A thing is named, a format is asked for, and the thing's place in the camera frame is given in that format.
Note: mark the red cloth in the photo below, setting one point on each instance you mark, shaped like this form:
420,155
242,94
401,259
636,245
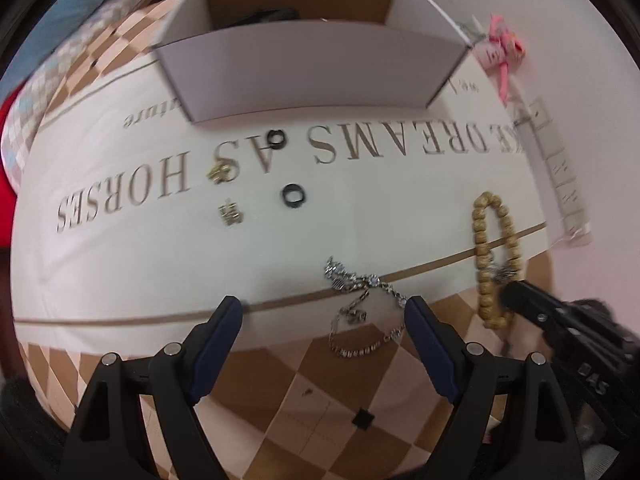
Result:
5,160

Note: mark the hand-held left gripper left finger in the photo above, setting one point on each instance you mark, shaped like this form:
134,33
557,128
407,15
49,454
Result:
216,350

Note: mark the blue cloth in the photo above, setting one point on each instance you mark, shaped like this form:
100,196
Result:
70,5

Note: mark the white cardboard box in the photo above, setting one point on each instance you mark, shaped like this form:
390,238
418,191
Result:
320,72

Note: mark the pastel patchwork blanket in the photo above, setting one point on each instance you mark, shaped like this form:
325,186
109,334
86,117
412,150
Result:
35,90

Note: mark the clear plastic strip packet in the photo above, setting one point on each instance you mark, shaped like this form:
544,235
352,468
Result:
557,170

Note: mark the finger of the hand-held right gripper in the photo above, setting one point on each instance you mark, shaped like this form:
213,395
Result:
532,305

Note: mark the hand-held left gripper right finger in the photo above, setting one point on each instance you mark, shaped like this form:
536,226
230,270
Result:
431,350

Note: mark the checkered printed mat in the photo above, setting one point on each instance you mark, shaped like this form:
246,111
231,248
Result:
150,260

